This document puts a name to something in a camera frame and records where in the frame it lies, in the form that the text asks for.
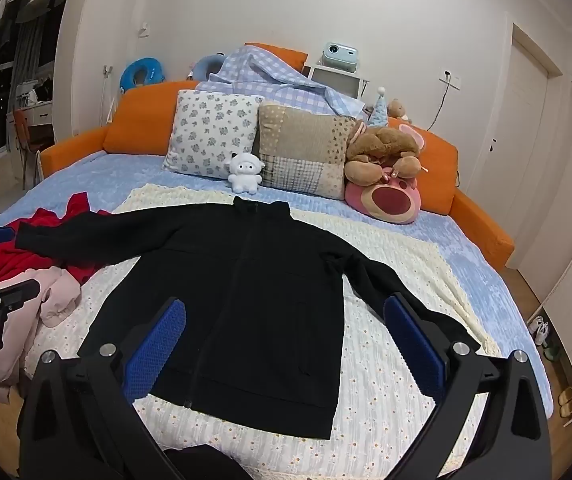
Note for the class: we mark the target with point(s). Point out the white plush sheep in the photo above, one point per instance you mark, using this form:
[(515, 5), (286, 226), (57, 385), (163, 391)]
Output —
[(243, 170)]

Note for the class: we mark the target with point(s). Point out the white shoe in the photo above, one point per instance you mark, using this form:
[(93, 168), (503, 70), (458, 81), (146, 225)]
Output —
[(543, 334), (535, 324)]

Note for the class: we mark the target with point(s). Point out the blue checked blanket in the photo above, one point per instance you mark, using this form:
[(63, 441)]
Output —
[(266, 75)]

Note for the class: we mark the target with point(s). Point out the orange pillow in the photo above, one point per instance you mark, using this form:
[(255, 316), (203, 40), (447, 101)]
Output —
[(291, 57)]

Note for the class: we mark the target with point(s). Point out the blue neck pillow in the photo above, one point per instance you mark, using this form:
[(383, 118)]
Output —
[(153, 72)]

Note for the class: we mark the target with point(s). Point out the black zip jacket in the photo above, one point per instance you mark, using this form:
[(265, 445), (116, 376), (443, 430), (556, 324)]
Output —
[(266, 310)]

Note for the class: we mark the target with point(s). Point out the pink plush bear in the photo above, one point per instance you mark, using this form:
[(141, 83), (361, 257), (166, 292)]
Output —
[(385, 202)]

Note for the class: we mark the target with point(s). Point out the yellow slipper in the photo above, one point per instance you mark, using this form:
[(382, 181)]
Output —
[(567, 408), (567, 394)]

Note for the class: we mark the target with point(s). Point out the pink garment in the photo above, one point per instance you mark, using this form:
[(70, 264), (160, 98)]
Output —
[(16, 332)]

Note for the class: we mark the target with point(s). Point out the small brown teddy bear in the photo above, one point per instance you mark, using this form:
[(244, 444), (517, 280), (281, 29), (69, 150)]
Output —
[(398, 109)]

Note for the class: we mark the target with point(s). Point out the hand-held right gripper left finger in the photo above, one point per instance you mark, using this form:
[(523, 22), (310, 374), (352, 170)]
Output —
[(158, 345)]

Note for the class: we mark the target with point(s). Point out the orange chair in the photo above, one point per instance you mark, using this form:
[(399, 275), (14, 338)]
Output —
[(22, 132)]

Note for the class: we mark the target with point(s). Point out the mint projector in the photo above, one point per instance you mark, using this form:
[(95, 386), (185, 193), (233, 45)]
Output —
[(338, 54)]

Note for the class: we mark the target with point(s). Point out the white side table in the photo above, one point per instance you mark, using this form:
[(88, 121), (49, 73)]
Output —
[(336, 80)]

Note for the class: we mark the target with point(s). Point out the beige patchwork pillow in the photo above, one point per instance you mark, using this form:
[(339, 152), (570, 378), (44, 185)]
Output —
[(301, 145)]

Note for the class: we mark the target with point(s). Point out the brown plush bear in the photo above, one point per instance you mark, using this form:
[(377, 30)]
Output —
[(375, 145)]

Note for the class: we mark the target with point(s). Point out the blue party hat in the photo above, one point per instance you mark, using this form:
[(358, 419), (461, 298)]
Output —
[(378, 112)]

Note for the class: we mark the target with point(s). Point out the blue-grey neck pillow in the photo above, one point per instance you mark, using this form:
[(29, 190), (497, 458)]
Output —
[(206, 66)]

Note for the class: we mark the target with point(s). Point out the orange bed frame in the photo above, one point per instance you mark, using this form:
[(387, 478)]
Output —
[(480, 235)]

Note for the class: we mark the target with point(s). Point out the cream knitted blanket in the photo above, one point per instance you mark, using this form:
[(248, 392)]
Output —
[(405, 255)]

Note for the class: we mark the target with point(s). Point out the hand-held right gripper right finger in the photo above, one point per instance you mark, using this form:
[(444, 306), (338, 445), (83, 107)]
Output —
[(415, 350)]

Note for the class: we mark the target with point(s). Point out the white desk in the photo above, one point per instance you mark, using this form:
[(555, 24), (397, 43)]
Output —
[(41, 110)]

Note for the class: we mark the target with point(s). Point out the white wall socket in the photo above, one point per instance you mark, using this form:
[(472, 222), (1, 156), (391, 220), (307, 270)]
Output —
[(448, 76)]

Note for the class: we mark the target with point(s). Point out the grey curtain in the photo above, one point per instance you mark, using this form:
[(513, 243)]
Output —
[(31, 55)]

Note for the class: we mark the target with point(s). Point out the red garment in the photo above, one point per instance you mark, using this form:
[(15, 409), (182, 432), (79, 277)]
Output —
[(11, 265)]

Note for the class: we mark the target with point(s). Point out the floral white pillow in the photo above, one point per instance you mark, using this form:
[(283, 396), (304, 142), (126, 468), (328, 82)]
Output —
[(206, 130)]

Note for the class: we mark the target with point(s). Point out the dark cloth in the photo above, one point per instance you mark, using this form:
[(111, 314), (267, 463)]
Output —
[(206, 465)]

